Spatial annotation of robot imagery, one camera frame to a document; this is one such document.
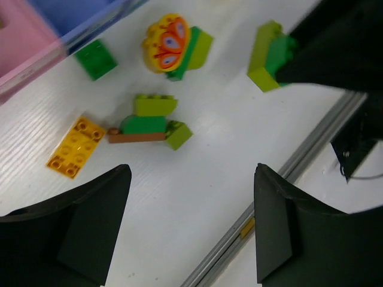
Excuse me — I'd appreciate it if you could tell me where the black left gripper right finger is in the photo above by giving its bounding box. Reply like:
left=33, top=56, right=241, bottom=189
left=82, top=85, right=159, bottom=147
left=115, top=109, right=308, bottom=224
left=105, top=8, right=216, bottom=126
left=253, top=163, right=383, bottom=287

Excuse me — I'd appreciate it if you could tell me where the dark green square brick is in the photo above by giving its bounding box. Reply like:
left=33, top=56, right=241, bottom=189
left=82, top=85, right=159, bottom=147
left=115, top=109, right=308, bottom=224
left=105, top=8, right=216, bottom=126
left=75, top=39, right=118, bottom=81

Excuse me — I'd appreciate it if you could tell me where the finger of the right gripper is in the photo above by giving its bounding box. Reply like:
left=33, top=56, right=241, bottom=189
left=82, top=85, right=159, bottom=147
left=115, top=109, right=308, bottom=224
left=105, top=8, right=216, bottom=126
left=276, top=0, right=382, bottom=93

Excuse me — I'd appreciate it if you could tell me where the dark green rounded brick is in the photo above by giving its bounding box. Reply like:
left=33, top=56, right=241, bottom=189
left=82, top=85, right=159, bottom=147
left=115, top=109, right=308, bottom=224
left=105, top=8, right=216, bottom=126
left=119, top=115, right=166, bottom=135

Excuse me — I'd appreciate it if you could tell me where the aluminium front rail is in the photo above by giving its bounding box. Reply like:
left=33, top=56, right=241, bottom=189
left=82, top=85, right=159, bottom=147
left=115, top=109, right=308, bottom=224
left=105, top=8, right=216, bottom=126
left=183, top=91, right=367, bottom=286

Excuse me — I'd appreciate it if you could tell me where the brown flat long plate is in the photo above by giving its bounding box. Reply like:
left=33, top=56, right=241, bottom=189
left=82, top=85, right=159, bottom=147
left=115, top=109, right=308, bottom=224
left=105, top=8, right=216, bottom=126
left=108, top=127, right=166, bottom=144

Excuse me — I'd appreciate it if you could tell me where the blue container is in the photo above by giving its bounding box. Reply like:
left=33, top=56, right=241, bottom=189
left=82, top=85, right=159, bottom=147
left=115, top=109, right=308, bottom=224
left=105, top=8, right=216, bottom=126
left=29, top=0, right=147, bottom=54

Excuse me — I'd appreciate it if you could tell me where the lime long brick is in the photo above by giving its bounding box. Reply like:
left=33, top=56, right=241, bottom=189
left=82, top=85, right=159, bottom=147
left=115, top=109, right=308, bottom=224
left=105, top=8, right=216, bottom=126
left=247, top=20, right=284, bottom=92

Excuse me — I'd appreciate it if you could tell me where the dark green small brick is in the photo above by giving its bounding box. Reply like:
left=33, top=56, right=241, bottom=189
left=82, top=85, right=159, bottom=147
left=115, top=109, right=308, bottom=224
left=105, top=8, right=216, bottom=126
left=265, top=35, right=299, bottom=80

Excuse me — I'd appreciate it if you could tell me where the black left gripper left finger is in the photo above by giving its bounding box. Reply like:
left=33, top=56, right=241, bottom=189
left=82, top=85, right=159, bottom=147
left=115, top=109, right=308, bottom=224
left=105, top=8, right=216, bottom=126
left=1, top=164, right=132, bottom=286

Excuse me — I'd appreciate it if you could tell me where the yellow long brick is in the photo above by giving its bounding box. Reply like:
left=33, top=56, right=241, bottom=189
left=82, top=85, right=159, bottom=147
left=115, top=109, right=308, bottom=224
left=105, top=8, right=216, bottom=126
left=46, top=116, right=107, bottom=179

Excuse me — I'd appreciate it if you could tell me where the pink container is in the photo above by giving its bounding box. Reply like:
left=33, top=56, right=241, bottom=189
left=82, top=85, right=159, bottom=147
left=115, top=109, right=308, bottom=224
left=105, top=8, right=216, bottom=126
left=1, top=0, right=66, bottom=104

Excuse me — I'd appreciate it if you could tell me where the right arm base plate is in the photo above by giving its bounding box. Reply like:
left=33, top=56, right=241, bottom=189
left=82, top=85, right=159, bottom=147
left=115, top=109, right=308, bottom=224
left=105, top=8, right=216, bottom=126
left=331, top=93, right=382, bottom=181

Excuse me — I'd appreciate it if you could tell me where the small lime square brick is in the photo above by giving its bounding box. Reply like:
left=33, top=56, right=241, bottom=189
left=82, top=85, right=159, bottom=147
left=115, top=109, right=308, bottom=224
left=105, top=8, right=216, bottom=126
left=165, top=120, right=193, bottom=151

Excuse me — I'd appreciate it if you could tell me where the yellow flower arch brick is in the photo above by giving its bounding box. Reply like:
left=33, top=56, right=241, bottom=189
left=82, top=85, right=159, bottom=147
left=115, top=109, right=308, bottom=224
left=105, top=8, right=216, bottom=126
left=141, top=13, right=191, bottom=74

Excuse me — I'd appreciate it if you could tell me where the dark green plate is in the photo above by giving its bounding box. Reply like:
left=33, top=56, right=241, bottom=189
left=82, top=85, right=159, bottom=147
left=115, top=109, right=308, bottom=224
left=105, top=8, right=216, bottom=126
left=166, top=26, right=200, bottom=81

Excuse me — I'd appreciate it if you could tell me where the lime curved brick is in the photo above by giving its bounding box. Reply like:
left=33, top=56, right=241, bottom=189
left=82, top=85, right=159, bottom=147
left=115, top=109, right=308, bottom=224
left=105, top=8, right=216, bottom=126
left=187, top=29, right=214, bottom=70
left=133, top=94, right=178, bottom=117

